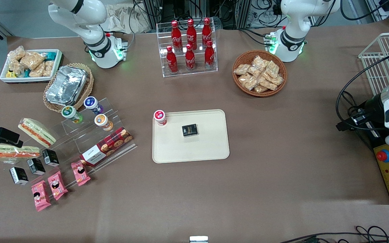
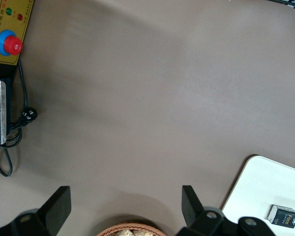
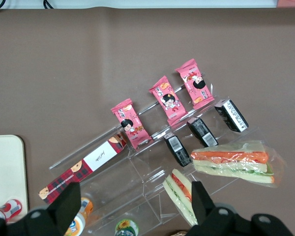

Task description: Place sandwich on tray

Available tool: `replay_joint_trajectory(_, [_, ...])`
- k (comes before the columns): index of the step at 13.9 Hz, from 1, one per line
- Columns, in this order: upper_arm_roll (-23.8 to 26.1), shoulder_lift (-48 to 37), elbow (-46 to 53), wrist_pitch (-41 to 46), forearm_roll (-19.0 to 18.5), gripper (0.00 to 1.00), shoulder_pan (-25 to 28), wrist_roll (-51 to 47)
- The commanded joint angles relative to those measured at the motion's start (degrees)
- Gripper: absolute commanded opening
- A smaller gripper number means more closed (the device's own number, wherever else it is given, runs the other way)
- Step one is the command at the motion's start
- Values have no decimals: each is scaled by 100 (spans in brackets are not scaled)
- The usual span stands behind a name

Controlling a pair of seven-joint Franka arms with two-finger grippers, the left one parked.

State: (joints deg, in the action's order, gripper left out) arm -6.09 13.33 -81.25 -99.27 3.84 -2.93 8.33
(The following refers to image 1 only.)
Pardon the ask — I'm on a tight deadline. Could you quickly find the crumpled beige cloth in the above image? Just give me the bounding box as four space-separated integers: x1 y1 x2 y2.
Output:
105 4 153 34

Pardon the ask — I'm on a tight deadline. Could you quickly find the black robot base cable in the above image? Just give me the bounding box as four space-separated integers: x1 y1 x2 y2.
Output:
238 29 273 46
124 7 137 51

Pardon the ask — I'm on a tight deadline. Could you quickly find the round brown wicker basket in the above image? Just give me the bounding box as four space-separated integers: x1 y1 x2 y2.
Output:
232 50 288 98

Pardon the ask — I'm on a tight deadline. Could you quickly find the black cable bundle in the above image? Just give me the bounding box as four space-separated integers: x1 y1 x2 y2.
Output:
279 225 389 243

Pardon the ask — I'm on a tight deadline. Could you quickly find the red plaid cookie box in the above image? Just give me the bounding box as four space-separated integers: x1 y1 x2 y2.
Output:
80 127 133 167

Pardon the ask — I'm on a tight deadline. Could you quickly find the black looped camera cable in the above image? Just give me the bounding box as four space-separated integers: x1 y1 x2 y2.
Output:
336 54 389 132

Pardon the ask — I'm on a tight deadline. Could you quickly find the white wire basket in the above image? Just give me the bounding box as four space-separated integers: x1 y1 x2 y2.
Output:
358 32 389 97

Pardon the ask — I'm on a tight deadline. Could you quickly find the red cola bottle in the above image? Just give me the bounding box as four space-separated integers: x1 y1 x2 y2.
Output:
204 40 215 70
166 46 178 74
202 18 212 48
185 44 196 71
171 20 182 52
186 19 197 50

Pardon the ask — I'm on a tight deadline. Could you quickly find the clear acrylic stepped stand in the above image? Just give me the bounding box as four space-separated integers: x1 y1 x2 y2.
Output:
19 97 138 184

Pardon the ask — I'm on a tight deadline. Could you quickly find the aluminium equipment frame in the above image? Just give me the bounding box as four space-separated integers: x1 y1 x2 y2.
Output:
142 0 283 30

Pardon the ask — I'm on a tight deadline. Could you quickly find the red lid yogurt cup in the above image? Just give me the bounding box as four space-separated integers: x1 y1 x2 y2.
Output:
153 110 168 127

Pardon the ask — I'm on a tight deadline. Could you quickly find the oval wicker basket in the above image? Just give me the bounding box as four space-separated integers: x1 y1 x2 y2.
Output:
43 63 94 113

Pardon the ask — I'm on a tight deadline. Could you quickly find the green lid yogurt cup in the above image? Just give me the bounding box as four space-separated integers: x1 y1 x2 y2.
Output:
61 106 83 124

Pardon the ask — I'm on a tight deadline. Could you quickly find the purple lid yogurt cup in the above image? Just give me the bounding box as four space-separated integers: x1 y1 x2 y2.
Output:
83 96 104 114

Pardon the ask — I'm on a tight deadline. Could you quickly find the pink snack packet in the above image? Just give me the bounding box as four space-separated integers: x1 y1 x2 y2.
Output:
31 180 52 212
71 161 91 187
48 170 69 201

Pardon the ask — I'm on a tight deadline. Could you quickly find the orange lid yogurt cup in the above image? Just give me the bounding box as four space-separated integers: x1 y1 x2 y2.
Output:
94 114 114 131

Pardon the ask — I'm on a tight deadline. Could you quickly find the beige plastic tray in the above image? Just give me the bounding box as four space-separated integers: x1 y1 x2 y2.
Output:
152 109 230 164

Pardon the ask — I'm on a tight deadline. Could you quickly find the white rectangular bin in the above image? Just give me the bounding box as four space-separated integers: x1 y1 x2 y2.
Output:
0 49 63 83

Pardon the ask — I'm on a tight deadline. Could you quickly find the aluminium foil container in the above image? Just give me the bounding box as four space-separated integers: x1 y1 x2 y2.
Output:
45 66 87 106

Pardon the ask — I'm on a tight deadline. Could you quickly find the clear acrylic bottle rack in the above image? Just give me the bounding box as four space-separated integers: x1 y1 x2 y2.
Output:
156 19 218 78

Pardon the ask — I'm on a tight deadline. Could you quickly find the triangle sandwich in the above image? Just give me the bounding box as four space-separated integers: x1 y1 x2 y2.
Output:
0 144 42 160
18 118 57 147

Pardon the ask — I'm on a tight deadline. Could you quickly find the small black carton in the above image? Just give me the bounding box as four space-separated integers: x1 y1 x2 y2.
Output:
27 158 46 176
9 167 29 186
182 124 199 137
42 149 60 167

